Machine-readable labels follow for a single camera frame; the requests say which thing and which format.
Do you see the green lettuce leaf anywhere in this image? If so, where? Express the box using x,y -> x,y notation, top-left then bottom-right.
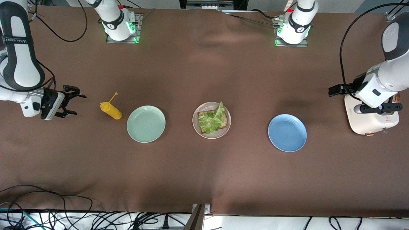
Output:
197,101 -> 226,134

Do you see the blue plate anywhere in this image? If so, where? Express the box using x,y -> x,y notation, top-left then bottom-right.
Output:
268,114 -> 307,153

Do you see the mint green plate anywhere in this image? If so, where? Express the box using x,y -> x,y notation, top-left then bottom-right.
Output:
127,105 -> 166,143

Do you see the beige plate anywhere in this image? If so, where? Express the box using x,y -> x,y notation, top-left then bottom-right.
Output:
192,102 -> 231,140

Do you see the white toaster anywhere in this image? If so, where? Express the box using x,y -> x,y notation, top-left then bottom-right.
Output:
344,93 -> 400,135

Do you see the yellow squeeze bottle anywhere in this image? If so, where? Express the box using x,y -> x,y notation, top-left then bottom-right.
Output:
100,92 -> 123,120

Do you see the grey power strip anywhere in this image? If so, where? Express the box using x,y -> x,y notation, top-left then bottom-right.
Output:
186,0 -> 234,10

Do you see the brown table cloth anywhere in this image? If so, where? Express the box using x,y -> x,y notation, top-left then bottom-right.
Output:
0,6 -> 409,218

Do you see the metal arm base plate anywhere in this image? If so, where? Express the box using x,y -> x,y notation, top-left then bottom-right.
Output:
275,18 -> 309,48
106,13 -> 142,44

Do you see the black cable loop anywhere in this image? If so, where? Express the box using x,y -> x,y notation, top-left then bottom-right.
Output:
0,185 -> 93,221

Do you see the black base cable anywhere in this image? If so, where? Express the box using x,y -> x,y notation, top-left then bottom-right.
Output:
222,9 -> 283,27

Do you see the teal cable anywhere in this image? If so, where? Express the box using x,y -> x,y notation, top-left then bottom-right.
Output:
0,208 -> 43,230

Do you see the metal camera post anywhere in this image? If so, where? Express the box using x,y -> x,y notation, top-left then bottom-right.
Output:
184,203 -> 211,230

